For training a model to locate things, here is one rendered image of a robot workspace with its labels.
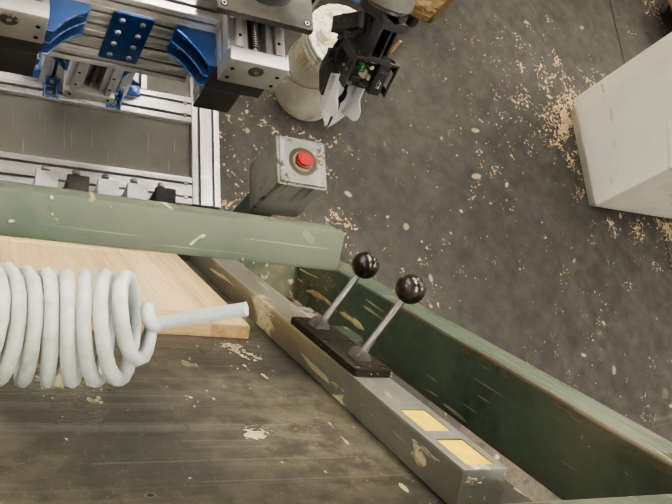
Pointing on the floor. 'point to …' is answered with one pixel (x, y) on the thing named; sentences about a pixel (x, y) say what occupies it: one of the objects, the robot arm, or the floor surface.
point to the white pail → (309, 66)
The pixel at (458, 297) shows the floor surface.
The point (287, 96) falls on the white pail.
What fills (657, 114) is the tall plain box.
